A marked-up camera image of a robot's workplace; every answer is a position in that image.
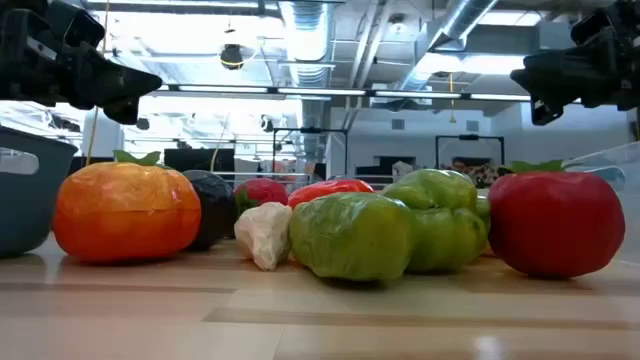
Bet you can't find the green bell pepper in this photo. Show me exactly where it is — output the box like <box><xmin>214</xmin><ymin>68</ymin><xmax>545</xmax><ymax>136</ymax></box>
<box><xmin>288</xmin><ymin>192</ymin><xmax>417</xmax><ymax>282</ymax></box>

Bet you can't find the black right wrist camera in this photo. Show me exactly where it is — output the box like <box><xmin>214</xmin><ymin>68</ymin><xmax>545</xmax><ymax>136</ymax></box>
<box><xmin>570</xmin><ymin>7</ymin><xmax>620</xmax><ymax>47</ymax></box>

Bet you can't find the red tomato with green leaves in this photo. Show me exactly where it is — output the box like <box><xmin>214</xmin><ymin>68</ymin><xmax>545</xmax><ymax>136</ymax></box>
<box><xmin>487</xmin><ymin>159</ymin><xmax>626</xmax><ymax>280</ymax></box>

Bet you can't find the long ceiling light bar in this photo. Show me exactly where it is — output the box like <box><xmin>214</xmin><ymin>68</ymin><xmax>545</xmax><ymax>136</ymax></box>
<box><xmin>147</xmin><ymin>83</ymin><xmax>584</xmax><ymax>104</ymax></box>

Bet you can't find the orange red mango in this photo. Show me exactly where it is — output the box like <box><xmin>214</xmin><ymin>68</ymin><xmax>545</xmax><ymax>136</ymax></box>
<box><xmin>287</xmin><ymin>179</ymin><xmax>375</xmax><ymax>210</ymax></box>

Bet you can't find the large orange tomato toy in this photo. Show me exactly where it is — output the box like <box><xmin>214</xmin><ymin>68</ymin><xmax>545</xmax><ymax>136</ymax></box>
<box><xmin>52</xmin><ymin>149</ymin><xmax>203</xmax><ymax>265</ymax></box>

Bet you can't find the teal plastic basket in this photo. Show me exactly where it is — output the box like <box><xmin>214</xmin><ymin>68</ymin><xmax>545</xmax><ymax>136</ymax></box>
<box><xmin>0</xmin><ymin>124</ymin><xmax>80</xmax><ymax>259</ymax></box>

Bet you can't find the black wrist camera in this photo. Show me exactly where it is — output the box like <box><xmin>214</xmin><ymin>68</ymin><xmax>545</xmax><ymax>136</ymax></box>
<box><xmin>48</xmin><ymin>2</ymin><xmax>107</xmax><ymax>50</ymax></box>
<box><xmin>570</xmin><ymin>7</ymin><xmax>620</xmax><ymax>47</ymax></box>

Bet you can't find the dark purple plum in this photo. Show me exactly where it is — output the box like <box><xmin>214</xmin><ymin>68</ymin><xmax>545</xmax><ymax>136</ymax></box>
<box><xmin>180</xmin><ymin>169</ymin><xmax>239</xmax><ymax>252</ymax></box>

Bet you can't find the yellow pull cord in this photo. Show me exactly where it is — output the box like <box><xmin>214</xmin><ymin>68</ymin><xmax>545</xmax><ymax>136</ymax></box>
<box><xmin>448</xmin><ymin>72</ymin><xmax>457</xmax><ymax>125</ymax></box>

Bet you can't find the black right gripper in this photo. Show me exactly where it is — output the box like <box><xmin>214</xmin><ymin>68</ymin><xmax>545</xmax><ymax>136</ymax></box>
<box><xmin>509</xmin><ymin>0</ymin><xmax>640</xmax><ymax>127</ymax></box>

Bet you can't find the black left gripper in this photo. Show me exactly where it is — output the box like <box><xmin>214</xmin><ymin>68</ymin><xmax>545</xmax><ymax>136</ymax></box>
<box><xmin>0</xmin><ymin>0</ymin><xmax>164</xmax><ymax>126</ymax></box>

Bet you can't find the corrugated silver ventilation duct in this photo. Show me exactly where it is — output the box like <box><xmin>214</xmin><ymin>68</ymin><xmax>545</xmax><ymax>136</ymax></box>
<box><xmin>278</xmin><ymin>0</ymin><xmax>335</xmax><ymax>89</ymax></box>

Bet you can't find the black screen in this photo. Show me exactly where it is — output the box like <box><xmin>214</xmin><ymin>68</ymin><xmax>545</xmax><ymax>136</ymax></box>
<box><xmin>163</xmin><ymin>147</ymin><xmax>236</xmax><ymax>174</ymax></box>

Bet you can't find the black dome ceiling camera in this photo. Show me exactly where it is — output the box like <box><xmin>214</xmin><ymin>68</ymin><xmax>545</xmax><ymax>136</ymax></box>
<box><xmin>219</xmin><ymin>43</ymin><xmax>245</xmax><ymax>71</ymax></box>

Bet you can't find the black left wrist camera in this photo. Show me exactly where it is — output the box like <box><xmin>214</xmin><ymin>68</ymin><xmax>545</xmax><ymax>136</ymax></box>
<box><xmin>48</xmin><ymin>2</ymin><xmax>107</xmax><ymax>50</ymax></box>

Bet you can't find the frosted clear plastic bin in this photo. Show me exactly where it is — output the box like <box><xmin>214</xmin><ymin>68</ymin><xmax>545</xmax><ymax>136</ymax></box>
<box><xmin>564</xmin><ymin>141</ymin><xmax>640</xmax><ymax>265</ymax></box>

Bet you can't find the small white garlic bulb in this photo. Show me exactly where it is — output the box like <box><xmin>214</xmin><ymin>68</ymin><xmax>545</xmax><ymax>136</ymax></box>
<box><xmin>233</xmin><ymin>201</ymin><xmax>294</xmax><ymax>272</ymax></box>

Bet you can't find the smooth silver ventilation duct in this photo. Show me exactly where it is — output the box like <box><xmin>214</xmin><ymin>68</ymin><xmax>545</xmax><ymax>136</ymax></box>
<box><xmin>399</xmin><ymin>0</ymin><xmax>501</xmax><ymax>94</ymax></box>

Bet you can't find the spotted cloth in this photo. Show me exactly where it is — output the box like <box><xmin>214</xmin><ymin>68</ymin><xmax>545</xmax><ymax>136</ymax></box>
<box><xmin>449</xmin><ymin>159</ymin><xmax>501</xmax><ymax>190</ymax></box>

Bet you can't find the black metal frame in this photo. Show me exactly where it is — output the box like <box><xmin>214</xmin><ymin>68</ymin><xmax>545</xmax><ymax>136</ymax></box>
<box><xmin>434</xmin><ymin>133</ymin><xmax>506</xmax><ymax>170</ymax></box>

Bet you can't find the red strawberry with green top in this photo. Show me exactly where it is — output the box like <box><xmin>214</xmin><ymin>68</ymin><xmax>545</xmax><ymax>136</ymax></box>
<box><xmin>233</xmin><ymin>178</ymin><xmax>290</xmax><ymax>217</ymax></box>

